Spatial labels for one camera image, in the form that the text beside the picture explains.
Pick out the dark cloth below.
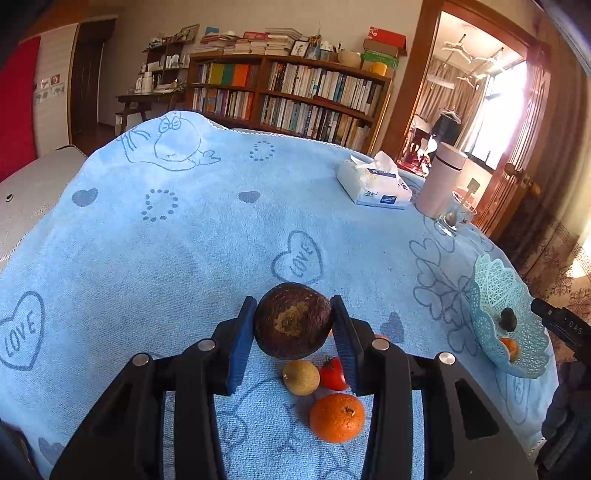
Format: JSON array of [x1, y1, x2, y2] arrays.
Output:
[[536, 357, 591, 472]]

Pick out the small wall pictures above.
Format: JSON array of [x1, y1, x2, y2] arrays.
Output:
[[34, 74, 65, 104]]

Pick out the red cherry tomato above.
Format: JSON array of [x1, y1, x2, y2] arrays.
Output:
[[318, 356, 350, 391]]

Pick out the clear drinking glass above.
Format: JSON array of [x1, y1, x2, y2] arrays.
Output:
[[434, 191, 478, 237]]

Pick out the dark wooden desk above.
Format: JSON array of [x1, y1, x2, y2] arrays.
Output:
[[115, 90, 188, 134]]

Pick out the rows of shelved books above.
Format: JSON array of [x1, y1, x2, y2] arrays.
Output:
[[191, 61, 384, 145]]

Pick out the blue printed towel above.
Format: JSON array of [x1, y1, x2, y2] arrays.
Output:
[[0, 110, 561, 480]]

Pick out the tan longan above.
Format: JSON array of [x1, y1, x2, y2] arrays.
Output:
[[283, 360, 321, 396]]

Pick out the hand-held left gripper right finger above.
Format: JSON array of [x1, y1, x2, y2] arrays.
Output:
[[329, 294, 539, 480]]

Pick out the green box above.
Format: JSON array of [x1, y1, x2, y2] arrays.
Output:
[[361, 52, 399, 70]]

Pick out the white tissue pack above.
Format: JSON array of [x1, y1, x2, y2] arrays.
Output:
[[336, 150, 413, 209]]

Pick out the red box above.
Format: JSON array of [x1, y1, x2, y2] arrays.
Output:
[[367, 26, 408, 49]]

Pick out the small open shelf unit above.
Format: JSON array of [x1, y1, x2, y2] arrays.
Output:
[[139, 39, 192, 93]]

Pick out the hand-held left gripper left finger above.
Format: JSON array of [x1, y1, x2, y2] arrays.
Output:
[[50, 295, 258, 480]]

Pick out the brown patterned cloth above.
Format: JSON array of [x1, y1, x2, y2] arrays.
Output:
[[499, 217, 591, 324]]

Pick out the wooden bookshelf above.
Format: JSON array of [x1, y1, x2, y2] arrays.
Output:
[[186, 52, 393, 155]]

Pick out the dark brown avocado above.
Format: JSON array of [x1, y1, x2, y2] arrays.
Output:
[[253, 283, 333, 361]]

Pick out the red wall panel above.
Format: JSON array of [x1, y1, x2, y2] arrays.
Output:
[[0, 37, 42, 183]]

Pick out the wooden door with knob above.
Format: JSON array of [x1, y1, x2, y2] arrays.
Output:
[[475, 28, 568, 241]]

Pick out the red wooden chair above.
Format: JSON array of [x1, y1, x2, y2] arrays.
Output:
[[402, 127, 437, 169]]

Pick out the brown cardboard box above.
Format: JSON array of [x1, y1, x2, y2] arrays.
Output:
[[362, 39, 400, 58]]

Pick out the white ceiling fixture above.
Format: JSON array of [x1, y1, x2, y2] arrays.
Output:
[[441, 32, 504, 86]]

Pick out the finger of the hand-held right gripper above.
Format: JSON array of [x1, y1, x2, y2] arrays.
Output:
[[530, 298, 591, 358]]

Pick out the light blue lattice basket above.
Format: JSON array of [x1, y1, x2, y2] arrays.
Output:
[[468, 253, 555, 379]]

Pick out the pale pink thermos bottle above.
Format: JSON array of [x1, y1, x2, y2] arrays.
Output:
[[416, 141, 469, 219]]

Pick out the dark hanging clothes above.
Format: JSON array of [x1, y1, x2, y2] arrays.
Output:
[[429, 111, 462, 148]]

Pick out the beige curtain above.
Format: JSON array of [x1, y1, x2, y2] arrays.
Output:
[[425, 55, 490, 134]]

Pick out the stacks of lying books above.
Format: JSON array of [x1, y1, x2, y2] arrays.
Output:
[[191, 28, 303, 56]]

